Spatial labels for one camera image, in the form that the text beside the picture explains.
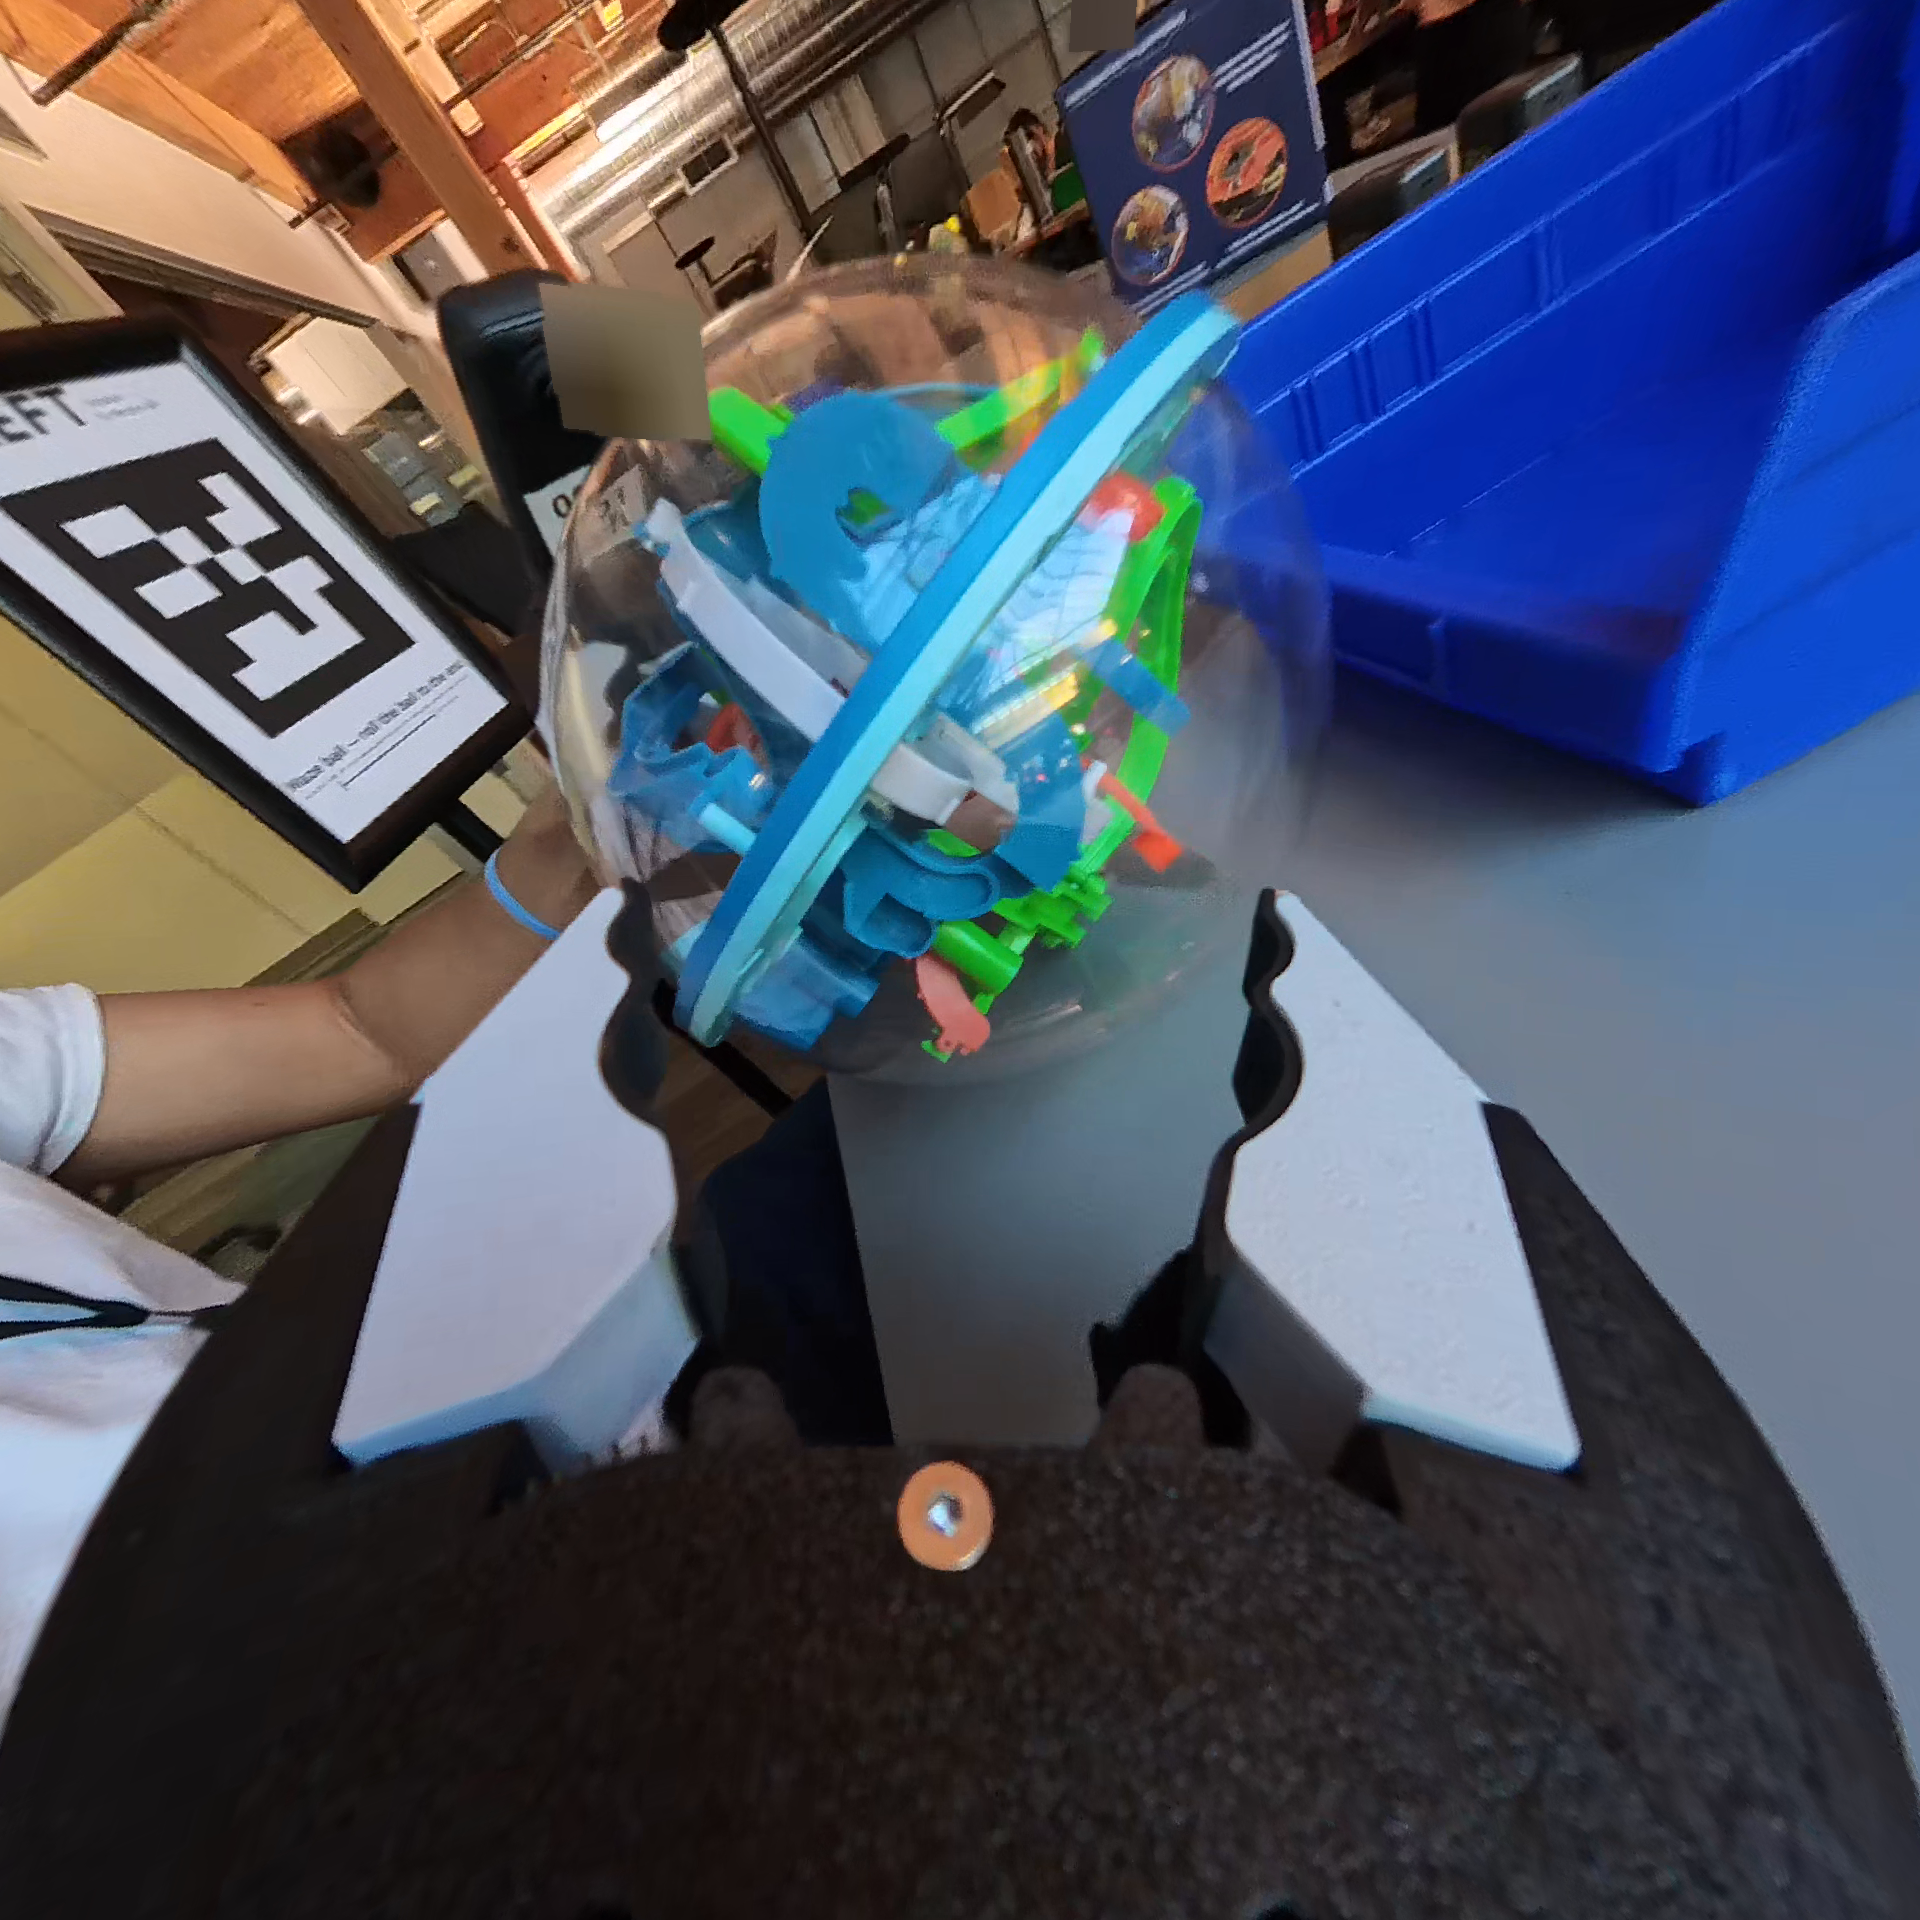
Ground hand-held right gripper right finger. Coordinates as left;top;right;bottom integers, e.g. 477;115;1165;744
1199;889;1582;1472

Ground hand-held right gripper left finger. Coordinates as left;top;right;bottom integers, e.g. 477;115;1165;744
330;886;709;1472

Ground clear plastic maze ball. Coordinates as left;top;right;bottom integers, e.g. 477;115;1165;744
537;256;1335;1085

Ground person's left forearm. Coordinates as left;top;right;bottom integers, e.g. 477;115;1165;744
59;839;564;1187

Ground puzzle ball packaging box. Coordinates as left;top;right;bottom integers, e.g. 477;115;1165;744
1051;0;1333;303

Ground person's left hand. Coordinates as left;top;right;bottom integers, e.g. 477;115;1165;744
502;779;609;935

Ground person's dark blue pants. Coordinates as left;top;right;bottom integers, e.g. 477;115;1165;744
694;1081;890;1445

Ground blue wristband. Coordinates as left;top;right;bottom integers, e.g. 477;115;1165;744
481;849;564;943

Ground person's white t-shirt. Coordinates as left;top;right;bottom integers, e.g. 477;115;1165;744
0;984;252;1668

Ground black framed marker sign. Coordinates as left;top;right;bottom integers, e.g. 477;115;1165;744
0;313;537;893

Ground blue plastic bin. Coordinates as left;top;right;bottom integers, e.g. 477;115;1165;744
1222;0;1920;813

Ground black round ceiling fixture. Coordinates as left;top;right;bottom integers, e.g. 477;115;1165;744
286;123;395;209

